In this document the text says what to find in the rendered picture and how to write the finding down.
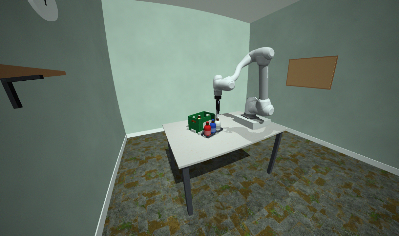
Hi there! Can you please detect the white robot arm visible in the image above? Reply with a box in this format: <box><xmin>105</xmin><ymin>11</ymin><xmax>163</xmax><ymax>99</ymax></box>
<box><xmin>213</xmin><ymin>47</ymin><xmax>274</xmax><ymax>119</ymax></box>

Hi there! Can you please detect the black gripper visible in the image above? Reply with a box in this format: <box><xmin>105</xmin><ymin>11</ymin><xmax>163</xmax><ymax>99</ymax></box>
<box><xmin>214</xmin><ymin>96</ymin><xmax>221</xmax><ymax>117</ymax></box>

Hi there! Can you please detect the red bottle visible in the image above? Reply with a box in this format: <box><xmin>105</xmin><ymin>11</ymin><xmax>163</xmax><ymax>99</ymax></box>
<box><xmin>204</xmin><ymin>122</ymin><xmax>211</xmax><ymax>136</ymax></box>

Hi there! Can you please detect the blue bottle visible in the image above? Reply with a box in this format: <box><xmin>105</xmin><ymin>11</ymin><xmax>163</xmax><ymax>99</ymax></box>
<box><xmin>210</xmin><ymin>119</ymin><xmax>216</xmax><ymax>134</ymax></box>

